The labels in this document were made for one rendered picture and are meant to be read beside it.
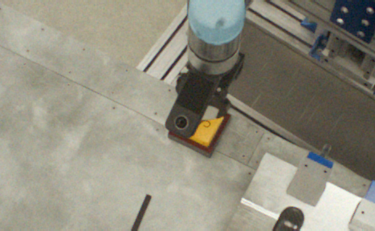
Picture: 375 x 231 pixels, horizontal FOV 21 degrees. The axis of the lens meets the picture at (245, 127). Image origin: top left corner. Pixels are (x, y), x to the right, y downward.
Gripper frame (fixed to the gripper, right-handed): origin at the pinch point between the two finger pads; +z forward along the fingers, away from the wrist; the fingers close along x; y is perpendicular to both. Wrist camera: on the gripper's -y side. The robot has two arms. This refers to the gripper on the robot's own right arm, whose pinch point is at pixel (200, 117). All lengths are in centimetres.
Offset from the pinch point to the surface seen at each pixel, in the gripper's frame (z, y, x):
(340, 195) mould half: -4.1, -3.2, -25.9
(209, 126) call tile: 1.2, -0.3, -1.8
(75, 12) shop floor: 85, 44, 55
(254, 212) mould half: -3.8, -11.9, -15.3
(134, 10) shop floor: 85, 52, 42
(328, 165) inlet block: -4.4, 0.3, -22.2
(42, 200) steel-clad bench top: 4.9, -22.9, 16.8
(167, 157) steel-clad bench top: 4.9, -7.1, 2.3
